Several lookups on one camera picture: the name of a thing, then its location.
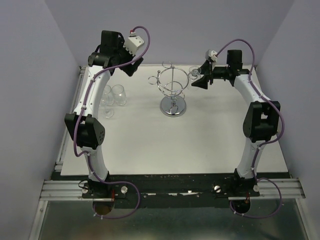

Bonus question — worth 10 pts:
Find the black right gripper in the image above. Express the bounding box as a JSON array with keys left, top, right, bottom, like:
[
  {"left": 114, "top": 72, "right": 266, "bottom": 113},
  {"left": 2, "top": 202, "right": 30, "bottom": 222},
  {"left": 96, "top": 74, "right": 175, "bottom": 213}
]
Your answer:
[{"left": 191, "top": 59, "right": 231, "bottom": 90}]

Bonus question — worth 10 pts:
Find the clear wine glass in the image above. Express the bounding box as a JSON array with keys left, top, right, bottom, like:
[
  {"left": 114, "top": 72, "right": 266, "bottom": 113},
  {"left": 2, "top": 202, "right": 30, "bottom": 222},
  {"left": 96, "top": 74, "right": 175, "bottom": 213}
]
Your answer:
[
  {"left": 111, "top": 84, "right": 127, "bottom": 106},
  {"left": 100, "top": 100, "right": 114, "bottom": 119},
  {"left": 188, "top": 65, "right": 201, "bottom": 81},
  {"left": 100, "top": 85, "right": 114, "bottom": 106}
]

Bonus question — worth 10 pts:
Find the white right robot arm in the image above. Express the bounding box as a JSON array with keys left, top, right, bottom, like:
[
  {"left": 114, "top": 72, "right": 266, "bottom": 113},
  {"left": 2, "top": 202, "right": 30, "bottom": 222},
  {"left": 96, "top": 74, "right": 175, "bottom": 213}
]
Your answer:
[{"left": 191, "top": 49, "right": 281, "bottom": 196}]

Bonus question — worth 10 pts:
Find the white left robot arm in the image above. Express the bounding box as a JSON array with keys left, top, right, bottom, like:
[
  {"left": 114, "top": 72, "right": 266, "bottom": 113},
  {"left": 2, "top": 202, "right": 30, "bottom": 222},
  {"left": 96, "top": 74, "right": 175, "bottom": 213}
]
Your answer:
[{"left": 64, "top": 29, "right": 145, "bottom": 198}]

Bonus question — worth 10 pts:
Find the chrome wine glass rack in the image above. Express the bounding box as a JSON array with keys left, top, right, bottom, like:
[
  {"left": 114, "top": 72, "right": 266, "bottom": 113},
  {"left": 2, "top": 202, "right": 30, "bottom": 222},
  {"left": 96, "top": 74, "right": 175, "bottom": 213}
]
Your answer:
[{"left": 148, "top": 61, "right": 190, "bottom": 118}]

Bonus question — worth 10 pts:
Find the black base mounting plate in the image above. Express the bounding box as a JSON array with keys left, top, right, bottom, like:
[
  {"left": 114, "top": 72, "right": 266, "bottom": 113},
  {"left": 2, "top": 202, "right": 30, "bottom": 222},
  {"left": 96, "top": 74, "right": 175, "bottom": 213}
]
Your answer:
[{"left": 82, "top": 172, "right": 261, "bottom": 210}]

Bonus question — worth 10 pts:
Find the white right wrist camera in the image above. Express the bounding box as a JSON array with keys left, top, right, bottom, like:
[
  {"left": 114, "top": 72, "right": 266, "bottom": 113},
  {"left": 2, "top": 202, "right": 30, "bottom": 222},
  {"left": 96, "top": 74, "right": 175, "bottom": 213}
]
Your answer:
[{"left": 205, "top": 49, "right": 218, "bottom": 63}]

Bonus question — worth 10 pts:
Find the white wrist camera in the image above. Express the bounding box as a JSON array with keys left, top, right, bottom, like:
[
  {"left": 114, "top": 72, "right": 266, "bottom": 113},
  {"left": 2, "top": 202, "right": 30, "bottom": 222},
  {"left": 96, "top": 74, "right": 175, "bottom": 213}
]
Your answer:
[
  {"left": 123, "top": 35, "right": 145, "bottom": 56},
  {"left": 205, "top": 49, "right": 218, "bottom": 63}
]

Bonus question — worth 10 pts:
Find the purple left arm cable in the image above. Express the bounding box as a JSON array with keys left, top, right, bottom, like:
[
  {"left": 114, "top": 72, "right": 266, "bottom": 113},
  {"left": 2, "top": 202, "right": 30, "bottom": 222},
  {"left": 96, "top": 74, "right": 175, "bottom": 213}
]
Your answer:
[{"left": 72, "top": 25, "right": 152, "bottom": 221}]

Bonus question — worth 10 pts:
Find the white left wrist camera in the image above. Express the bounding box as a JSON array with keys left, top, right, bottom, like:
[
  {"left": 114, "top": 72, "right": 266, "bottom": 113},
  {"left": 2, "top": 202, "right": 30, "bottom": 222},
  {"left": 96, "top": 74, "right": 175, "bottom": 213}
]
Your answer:
[{"left": 123, "top": 35, "right": 145, "bottom": 56}]

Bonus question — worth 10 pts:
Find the left aluminium frame rail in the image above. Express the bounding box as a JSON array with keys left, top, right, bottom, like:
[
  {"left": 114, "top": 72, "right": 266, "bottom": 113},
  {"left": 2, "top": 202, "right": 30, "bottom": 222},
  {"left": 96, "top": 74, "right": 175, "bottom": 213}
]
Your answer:
[{"left": 39, "top": 66, "right": 86, "bottom": 201}]

